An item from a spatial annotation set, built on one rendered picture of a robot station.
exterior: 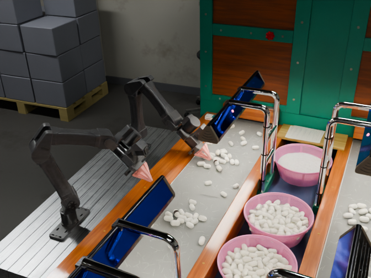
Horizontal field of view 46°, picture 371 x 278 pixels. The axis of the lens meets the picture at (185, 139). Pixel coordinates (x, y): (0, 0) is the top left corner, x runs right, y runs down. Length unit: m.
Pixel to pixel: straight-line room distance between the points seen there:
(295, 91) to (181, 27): 2.37
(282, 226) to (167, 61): 3.19
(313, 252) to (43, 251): 1.00
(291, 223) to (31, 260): 0.99
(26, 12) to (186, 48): 1.54
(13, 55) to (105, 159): 2.30
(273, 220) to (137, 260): 0.54
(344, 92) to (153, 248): 1.21
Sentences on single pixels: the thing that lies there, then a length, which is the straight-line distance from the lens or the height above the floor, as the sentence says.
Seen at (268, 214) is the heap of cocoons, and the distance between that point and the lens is 1.76.
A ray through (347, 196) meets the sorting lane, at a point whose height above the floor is 0.74.
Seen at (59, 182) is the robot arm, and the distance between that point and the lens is 1.74.
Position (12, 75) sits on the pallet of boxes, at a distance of 4.49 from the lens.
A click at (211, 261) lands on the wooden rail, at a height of 0.77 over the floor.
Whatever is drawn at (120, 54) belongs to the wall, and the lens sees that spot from 4.90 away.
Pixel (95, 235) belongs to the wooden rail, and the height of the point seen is 0.76.
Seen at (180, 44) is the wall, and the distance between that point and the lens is 4.53.
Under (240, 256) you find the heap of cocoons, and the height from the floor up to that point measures 0.73.
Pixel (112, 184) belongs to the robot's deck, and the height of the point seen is 0.67.
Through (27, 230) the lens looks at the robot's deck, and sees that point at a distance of 1.92.
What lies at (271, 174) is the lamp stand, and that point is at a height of 0.72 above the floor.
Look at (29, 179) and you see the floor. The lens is 3.50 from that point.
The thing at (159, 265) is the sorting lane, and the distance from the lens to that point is 1.55.
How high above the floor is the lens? 1.84
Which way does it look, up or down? 29 degrees down
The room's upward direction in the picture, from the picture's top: 2 degrees counter-clockwise
